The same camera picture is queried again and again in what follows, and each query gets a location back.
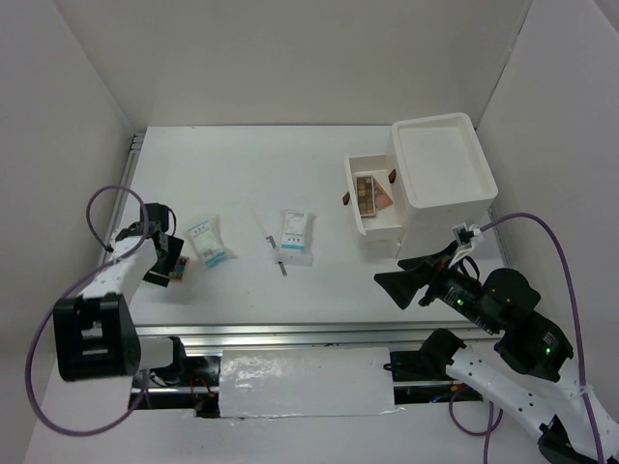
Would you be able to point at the grey eyebrow razor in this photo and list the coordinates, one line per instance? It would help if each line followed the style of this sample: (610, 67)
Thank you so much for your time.
(268, 237)

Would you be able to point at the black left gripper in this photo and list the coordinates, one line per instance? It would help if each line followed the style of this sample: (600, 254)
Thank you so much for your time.
(174, 251)

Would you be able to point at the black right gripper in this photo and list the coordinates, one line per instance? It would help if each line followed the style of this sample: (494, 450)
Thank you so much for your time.
(399, 284)

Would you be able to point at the colourful eyeshadow palette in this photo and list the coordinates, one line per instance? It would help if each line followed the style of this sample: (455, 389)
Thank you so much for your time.
(179, 270)

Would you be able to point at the white foil cover plate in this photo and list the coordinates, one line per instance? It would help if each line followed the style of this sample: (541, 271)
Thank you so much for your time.
(316, 382)

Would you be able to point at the white drawer cabinet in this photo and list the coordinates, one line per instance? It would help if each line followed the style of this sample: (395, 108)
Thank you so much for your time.
(448, 181)

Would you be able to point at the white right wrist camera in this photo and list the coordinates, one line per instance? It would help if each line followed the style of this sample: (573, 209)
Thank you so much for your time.
(468, 238)

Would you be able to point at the brown eyeshadow palette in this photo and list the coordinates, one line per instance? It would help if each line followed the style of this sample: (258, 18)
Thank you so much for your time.
(365, 196)

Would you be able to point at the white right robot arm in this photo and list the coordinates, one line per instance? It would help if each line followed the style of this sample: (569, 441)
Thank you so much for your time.
(568, 422)

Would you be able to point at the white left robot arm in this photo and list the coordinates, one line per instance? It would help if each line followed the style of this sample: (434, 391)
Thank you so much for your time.
(95, 336)

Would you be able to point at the white cotton pad pack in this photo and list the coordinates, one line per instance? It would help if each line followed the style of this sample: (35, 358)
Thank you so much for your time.
(206, 241)
(295, 245)

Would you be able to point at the pink blush palette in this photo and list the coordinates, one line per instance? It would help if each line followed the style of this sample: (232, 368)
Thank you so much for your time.
(382, 199)

